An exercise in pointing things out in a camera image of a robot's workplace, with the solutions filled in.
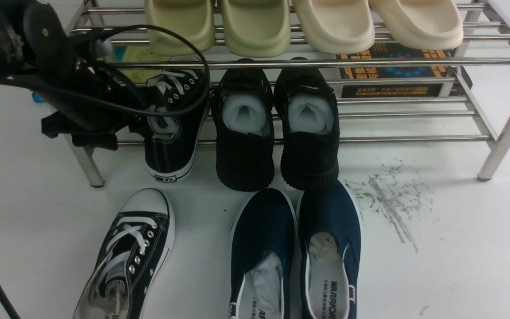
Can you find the green slipper right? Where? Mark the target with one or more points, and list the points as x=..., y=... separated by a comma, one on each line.
x=256, y=28

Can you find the black knit shoe left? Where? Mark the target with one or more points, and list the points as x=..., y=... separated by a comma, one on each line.
x=241, y=108

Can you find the black canvas sneaker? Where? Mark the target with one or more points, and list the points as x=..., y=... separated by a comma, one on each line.
x=133, y=251
x=170, y=142

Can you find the navy slip-on shoe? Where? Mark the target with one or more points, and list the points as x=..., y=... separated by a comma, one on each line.
x=262, y=248
x=330, y=238

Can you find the cream slipper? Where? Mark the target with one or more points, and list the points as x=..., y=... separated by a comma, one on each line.
x=336, y=26
x=422, y=24

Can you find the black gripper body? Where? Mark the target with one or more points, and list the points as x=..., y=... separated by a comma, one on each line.
x=97, y=102

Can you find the green slipper left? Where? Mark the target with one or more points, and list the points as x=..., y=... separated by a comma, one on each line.
x=191, y=19

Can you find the stainless steel shoe rack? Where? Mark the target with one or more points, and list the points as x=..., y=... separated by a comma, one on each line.
x=486, y=43

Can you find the black knit shoe right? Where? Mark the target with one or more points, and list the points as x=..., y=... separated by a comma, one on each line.
x=308, y=109

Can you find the cream slipper left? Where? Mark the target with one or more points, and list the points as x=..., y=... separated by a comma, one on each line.
x=336, y=26

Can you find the yellow blue book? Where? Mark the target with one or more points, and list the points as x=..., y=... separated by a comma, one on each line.
x=136, y=54

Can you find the green slipper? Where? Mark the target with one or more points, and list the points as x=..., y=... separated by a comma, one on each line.
x=191, y=19
x=256, y=28

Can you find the navy slip-on shoe left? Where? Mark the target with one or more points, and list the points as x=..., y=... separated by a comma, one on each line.
x=262, y=248

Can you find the navy slip-on shoe right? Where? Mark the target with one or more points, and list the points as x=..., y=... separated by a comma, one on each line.
x=330, y=238

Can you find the cream slipper right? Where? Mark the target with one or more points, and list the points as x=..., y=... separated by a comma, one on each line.
x=422, y=24

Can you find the black knit shoe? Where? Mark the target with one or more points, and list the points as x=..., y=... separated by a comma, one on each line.
x=241, y=108
x=308, y=109

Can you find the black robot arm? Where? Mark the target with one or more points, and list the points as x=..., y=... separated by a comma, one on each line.
x=69, y=72

